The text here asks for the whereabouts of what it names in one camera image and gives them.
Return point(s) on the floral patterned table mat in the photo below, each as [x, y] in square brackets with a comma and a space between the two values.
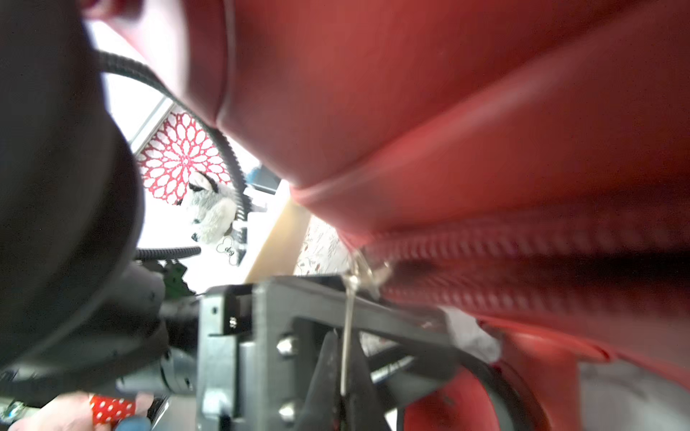
[322, 251]

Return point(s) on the lower white pink plush toy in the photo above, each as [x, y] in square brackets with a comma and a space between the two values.
[79, 411]

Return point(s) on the silver metal zipper pull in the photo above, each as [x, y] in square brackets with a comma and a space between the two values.
[360, 277]

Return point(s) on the grey husky plush toy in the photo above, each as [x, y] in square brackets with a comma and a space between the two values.
[210, 208]

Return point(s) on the red hard-shell suitcase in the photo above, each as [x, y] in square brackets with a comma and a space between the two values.
[526, 162]

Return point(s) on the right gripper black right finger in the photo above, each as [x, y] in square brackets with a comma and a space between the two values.
[361, 408]

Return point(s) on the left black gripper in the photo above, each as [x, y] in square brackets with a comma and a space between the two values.
[259, 345]

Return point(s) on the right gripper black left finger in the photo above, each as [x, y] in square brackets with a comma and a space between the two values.
[321, 410]

